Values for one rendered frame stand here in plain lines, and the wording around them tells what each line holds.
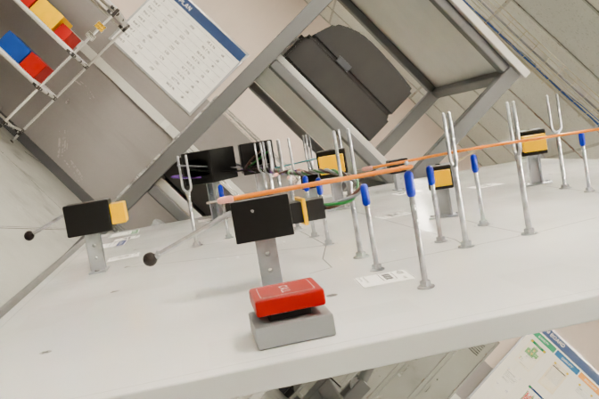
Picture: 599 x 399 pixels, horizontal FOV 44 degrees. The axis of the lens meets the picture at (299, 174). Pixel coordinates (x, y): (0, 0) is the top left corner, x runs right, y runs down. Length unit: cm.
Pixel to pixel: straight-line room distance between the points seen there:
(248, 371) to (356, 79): 141
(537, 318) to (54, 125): 817
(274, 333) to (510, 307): 17
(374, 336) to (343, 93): 135
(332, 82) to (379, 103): 13
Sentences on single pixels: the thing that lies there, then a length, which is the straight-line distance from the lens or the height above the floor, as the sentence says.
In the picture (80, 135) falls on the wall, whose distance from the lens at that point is 850.
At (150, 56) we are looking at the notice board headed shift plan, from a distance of 849.
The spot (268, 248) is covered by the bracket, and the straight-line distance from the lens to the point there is 73.
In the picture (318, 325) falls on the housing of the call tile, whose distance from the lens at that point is 53.
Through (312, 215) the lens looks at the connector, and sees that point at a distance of 72.
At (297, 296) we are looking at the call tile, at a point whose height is 112.
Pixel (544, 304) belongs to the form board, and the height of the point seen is 123.
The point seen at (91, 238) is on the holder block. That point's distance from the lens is 108.
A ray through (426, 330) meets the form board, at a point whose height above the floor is 116.
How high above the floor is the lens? 114
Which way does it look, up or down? 5 degrees up
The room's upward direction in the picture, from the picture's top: 43 degrees clockwise
